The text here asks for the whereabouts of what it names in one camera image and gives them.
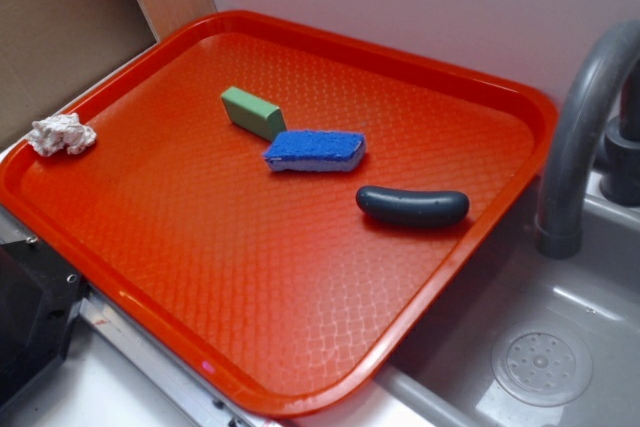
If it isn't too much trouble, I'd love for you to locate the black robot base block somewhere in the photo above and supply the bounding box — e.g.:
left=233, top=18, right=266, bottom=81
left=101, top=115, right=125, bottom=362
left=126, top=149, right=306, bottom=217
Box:
left=1, top=235, right=87, bottom=412

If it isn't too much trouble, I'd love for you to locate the dark green plastic pickle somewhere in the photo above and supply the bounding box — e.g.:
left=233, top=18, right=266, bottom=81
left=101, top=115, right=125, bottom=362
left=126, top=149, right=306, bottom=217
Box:
left=356, top=186, right=470, bottom=228

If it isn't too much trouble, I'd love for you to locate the blue sponge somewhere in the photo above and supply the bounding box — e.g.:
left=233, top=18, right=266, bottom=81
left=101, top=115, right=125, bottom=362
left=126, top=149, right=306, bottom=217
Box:
left=263, top=130, right=367, bottom=172

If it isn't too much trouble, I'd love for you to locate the orange plastic tray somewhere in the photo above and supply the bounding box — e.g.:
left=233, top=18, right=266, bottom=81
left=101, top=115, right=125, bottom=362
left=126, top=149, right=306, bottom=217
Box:
left=1, top=11, right=558, bottom=419

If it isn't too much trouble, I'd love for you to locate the green rectangular block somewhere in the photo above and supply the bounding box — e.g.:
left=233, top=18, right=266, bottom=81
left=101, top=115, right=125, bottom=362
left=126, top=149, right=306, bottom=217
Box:
left=221, top=87, right=287, bottom=141

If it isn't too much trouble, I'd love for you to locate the grey toy faucet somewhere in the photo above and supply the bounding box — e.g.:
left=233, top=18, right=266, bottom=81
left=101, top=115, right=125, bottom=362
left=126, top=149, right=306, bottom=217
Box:
left=535, top=19, right=639, bottom=259

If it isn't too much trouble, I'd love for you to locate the grey plastic sink basin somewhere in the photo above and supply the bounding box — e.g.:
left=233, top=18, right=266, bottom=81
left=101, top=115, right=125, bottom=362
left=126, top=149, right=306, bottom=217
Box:
left=378, top=188, right=639, bottom=426

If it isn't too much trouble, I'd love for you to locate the crumpled white paper ball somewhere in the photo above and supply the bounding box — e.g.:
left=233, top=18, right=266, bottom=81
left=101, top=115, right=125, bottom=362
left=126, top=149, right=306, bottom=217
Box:
left=26, top=113, right=97, bottom=157

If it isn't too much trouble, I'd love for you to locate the brown cardboard panel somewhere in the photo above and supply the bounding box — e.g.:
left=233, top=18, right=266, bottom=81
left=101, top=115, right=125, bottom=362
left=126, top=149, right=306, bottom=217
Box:
left=1, top=0, right=216, bottom=147

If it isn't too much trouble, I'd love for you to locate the aluminium rail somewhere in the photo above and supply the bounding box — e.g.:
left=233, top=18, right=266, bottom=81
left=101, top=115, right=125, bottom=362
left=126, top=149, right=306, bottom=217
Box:
left=79, top=293, right=276, bottom=426

